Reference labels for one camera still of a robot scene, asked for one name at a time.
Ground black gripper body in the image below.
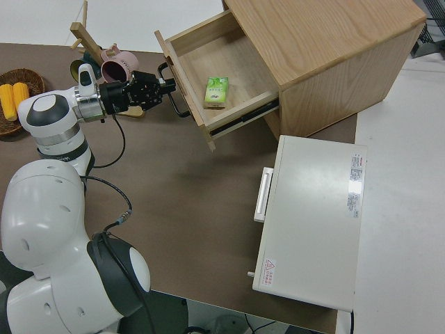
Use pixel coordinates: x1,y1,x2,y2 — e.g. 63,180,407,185
99,70,151,115

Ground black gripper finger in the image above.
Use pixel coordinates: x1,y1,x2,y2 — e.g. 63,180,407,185
143,86,177,112
145,72,177,88

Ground black metal drawer handle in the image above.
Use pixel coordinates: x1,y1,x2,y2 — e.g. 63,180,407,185
156,62,191,118

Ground wooden drawer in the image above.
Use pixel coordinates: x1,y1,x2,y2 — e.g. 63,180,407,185
154,9,281,153
262,106,283,140

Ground wooden lower drawer front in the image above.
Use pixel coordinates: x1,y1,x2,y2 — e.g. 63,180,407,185
262,106,283,140

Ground pink mug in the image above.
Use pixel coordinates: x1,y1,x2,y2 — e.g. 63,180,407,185
99,42,140,85

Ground green carton box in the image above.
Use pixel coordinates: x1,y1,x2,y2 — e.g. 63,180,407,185
202,76,231,111

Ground green mug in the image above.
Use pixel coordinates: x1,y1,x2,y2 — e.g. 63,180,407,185
70,47,102,81

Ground wooden mug tree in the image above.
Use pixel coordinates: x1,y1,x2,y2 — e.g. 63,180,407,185
69,0,145,118

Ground brown wicker basket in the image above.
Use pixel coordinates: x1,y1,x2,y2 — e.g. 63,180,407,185
0,67,47,137

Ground yellow corn cob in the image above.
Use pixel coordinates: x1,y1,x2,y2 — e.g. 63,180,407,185
12,81,31,113
0,83,18,122

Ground brown table mat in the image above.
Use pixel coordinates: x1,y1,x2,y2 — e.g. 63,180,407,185
0,42,359,334

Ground light wooden cabinet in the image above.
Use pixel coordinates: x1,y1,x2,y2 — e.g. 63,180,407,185
222,0,428,140

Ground white toaster oven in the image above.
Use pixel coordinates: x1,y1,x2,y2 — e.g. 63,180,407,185
246,134,369,312

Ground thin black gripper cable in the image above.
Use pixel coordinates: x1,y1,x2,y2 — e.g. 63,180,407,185
90,113,127,170

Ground black cable with metal connector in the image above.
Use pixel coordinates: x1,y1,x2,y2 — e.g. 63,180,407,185
80,175,156,334

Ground white oven door handle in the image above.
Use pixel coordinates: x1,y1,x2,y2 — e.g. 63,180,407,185
252,166,275,223

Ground black wire rack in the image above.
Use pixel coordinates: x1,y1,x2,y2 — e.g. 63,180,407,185
411,0,445,59

